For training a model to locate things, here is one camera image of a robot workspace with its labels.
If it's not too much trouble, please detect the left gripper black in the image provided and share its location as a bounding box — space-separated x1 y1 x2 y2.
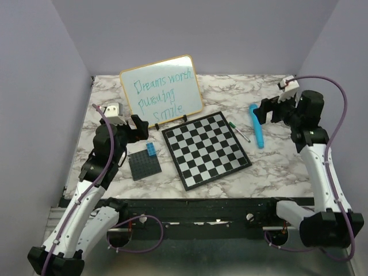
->
109 114 150 163

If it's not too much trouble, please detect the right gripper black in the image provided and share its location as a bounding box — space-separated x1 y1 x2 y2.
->
252 90 302 127

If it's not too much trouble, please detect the white whiteboard marker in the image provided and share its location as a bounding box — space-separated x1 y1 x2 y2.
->
233 127 251 143

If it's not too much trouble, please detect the yellow framed whiteboard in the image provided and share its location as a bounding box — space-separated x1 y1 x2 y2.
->
120 55 204 127

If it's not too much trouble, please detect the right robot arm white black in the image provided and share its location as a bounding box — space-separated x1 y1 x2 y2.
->
254 90 364 248

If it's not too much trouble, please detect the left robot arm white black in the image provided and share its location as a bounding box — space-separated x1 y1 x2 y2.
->
28 115 148 275

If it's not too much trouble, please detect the blue cylindrical eraser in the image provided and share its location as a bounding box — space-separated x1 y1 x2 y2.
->
249 103 264 149

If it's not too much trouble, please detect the blue lego brick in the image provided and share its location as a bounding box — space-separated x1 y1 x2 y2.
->
146 142 157 156

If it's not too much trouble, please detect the dark grey lego baseplate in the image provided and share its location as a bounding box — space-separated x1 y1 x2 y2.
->
128 149 162 181

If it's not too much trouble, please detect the black white chessboard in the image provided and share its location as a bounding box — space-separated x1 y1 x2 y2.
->
162 111 252 191

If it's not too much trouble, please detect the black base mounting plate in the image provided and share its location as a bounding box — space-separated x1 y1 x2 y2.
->
94 197 300 239

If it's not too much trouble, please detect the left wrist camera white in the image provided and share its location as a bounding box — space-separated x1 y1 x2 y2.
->
103 102 127 125

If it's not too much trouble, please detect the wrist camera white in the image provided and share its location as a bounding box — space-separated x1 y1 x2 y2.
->
278 75 300 103
103 102 127 125

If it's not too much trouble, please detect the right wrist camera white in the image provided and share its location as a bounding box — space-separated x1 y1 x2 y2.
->
278 75 300 103

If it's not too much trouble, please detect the wire whiteboard stand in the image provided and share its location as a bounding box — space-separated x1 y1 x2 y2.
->
154 114 188 130

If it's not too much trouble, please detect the aluminium rail frame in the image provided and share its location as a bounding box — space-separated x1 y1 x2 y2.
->
28 76 364 275

